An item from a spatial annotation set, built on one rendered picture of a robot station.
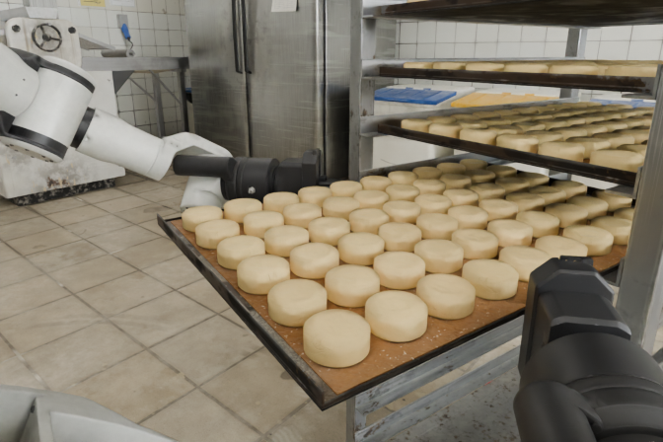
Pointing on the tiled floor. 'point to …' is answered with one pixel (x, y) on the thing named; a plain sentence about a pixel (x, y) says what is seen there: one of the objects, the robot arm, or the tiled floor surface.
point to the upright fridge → (275, 49)
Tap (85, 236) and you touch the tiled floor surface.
